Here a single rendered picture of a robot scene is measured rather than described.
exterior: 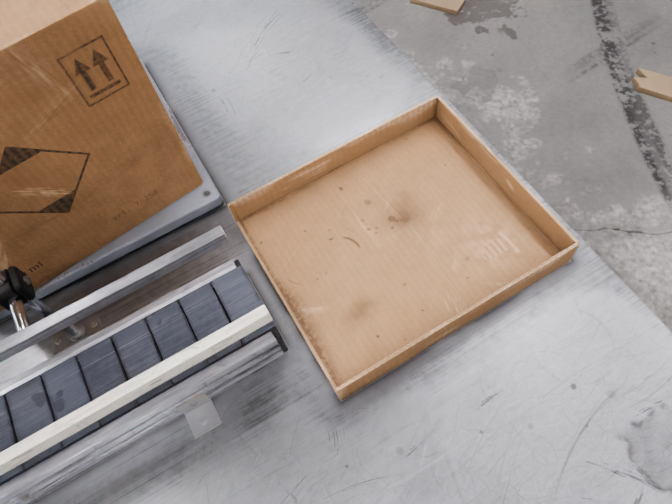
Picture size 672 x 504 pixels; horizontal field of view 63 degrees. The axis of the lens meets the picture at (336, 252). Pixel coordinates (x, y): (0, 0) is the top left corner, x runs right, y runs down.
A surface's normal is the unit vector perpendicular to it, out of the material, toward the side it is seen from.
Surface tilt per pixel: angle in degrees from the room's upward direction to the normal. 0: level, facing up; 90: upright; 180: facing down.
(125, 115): 90
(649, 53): 0
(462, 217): 0
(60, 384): 0
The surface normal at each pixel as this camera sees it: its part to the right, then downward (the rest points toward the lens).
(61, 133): 0.60, 0.68
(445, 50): -0.10, -0.47
